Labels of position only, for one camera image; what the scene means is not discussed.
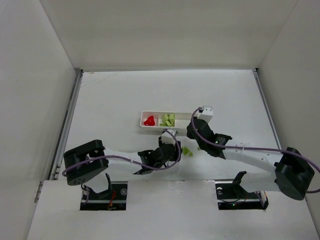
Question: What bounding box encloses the light green 2x2 lego brick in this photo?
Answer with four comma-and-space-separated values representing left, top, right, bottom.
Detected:
169, 113, 176, 122

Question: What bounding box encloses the left aluminium frame rail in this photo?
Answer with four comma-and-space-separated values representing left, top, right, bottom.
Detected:
34, 68, 84, 203

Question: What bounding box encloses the light green 2x3 lego brick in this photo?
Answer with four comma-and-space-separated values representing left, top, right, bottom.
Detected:
162, 114, 170, 122

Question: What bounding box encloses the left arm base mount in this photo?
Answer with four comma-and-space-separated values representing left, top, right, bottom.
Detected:
80, 173, 128, 212

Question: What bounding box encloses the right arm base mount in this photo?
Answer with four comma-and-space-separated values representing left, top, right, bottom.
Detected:
215, 171, 269, 211

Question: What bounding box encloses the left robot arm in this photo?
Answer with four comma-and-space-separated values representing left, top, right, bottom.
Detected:
62, 139, 182, 194

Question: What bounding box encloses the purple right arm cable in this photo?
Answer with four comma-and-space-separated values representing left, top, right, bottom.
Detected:
190, 107, 320, 194

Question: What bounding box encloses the right aluminium frame rail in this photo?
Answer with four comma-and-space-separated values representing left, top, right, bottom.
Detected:
252, 68, 282, 149

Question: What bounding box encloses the red transparent curved lego piece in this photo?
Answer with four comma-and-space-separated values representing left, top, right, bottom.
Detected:
143, 115, 156, 127

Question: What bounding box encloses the white divided sorting tray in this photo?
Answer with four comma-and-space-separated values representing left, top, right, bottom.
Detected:
140, 111, 192, 135

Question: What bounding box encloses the aluminium frame rail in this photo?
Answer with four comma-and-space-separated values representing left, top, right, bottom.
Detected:
252, 68, 282, 149
34, 68, 84, 203

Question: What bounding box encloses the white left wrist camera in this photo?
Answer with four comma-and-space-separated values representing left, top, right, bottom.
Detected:
160, 129, 178, 145

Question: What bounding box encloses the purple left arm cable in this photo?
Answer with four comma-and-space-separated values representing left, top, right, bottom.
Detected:
61, 129, 182, 203

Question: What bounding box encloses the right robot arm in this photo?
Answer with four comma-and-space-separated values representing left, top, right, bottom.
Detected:
187, 117, 315, 201

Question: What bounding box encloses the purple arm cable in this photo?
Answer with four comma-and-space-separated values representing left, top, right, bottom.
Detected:
61, 129, 182, 203
190, 107, 320, 194

